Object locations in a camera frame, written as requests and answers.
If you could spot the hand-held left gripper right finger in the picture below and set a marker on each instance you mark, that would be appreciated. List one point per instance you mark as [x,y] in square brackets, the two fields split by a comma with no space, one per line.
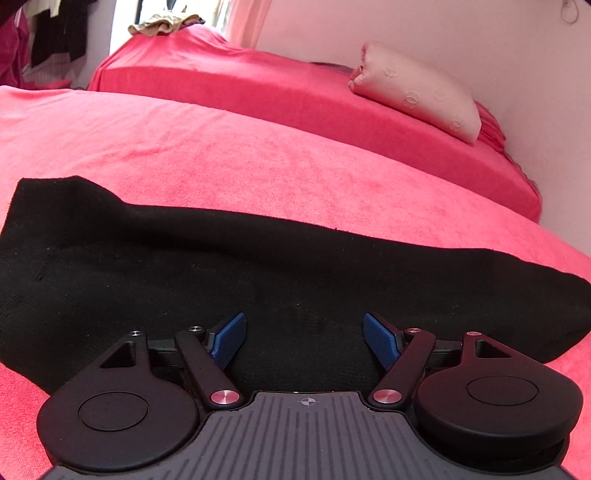
[381,339]

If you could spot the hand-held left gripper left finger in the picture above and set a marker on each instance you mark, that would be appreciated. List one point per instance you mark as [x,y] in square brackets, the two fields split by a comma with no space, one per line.
[228,337]

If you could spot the black pants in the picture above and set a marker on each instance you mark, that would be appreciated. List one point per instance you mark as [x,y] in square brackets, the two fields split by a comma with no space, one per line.
[184,277]

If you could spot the red fleece blanket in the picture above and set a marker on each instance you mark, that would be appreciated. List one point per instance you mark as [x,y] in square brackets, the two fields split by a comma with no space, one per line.
[231,152]

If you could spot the pale pink embossed pillow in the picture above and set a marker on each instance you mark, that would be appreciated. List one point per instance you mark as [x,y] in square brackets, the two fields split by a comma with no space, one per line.
[415,87]

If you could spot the bed with red sheet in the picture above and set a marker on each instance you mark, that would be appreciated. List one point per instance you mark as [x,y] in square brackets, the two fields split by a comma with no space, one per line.
[277,78]

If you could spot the pink curtain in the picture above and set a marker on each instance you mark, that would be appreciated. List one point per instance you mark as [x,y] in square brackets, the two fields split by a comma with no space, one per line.
[247,23]

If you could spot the beige crumpled garment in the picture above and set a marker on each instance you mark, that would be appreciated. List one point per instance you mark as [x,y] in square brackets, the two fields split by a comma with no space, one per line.
[161,24]

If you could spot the black hanging garment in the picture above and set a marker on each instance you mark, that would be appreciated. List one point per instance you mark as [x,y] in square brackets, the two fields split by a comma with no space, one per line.
[60,32]

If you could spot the red hanging garment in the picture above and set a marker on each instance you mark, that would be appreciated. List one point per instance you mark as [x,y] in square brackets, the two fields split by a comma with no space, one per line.
[14,55]

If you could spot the cream hanging garment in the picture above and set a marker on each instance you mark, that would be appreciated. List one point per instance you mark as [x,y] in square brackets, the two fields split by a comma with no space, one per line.
[44,7]

